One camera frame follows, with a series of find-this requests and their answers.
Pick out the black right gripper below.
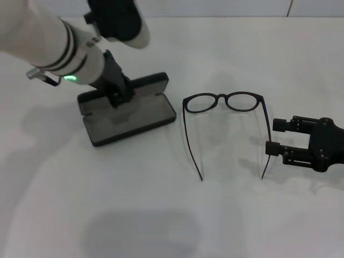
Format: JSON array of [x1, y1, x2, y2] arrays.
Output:
[[265, 115, 344, 173]]

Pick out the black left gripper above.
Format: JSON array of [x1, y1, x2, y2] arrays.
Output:
[[89, 49, 135, 109]]

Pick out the black glasses case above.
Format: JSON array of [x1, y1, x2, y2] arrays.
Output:
[[77, 71, 177, 147]]

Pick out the black glasses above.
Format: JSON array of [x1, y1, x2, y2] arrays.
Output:
[[182, 91, 273, 181]]

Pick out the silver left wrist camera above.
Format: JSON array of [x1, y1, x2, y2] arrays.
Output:
[[84, 0, 151, 49]]

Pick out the left gripper cable with plug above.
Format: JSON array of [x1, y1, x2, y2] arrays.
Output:
[[25, 68, 62, 87]]

